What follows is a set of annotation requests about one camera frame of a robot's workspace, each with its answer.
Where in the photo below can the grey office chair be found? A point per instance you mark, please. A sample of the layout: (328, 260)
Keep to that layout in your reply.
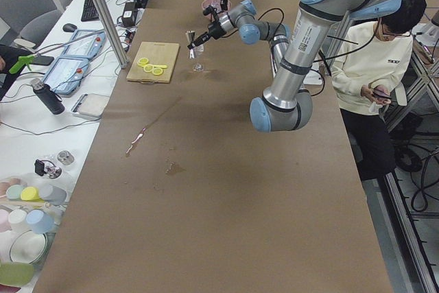
(31, 20)

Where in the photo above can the aluminium frame post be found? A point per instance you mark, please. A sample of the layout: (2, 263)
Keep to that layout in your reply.
(111, 32)

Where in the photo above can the pale green plate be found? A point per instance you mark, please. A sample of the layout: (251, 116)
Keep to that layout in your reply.
(28, 247)

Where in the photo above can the computer mouse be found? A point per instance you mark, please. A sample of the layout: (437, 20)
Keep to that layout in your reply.
(69, 27)

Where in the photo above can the green mug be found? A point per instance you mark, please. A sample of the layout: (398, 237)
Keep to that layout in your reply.
(13, 192)

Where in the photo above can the clear wine glass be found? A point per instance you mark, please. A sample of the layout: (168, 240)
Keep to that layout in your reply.
(198, 56)

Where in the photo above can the brown table mat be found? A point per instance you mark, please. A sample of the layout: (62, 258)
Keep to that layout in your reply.
(179, 193)

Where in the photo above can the blue teach pendant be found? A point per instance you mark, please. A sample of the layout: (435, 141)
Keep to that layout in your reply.
(85, 44)
(65, 74)

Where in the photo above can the lemon slice middle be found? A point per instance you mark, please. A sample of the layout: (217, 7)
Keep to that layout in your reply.
(148, 68)

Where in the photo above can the light blue mug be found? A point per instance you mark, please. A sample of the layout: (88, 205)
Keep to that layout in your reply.
(40, 222)

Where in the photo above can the yellow mug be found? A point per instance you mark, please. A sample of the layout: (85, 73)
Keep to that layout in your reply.
(30, 194)

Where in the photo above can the steel jigger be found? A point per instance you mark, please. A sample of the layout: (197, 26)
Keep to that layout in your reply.
(193, 50)

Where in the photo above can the grey mug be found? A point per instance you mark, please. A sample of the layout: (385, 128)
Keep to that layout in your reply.
(52, 194)

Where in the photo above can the black keyboard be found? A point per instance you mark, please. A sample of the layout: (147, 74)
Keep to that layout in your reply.
(89, 12)

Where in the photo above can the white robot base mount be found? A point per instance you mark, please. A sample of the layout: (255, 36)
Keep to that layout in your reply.
(313, 77)

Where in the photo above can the black thermos bottle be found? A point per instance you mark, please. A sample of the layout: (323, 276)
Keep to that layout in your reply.
(47, 96)

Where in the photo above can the pink bowl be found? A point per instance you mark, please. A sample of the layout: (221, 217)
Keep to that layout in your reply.
(216, 4)

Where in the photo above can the white mug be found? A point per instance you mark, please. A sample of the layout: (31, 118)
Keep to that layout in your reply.
(17, 220)

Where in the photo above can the wooden cutting board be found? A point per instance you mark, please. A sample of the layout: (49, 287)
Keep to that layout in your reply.
(158, 54)

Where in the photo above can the seated person in white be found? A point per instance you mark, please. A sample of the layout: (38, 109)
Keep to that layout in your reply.
(371, 62)

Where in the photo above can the lemon slice far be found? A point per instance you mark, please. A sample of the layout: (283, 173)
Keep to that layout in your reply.
(142, 62)

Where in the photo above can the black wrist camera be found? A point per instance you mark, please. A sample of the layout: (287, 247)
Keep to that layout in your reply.
(211, 13)

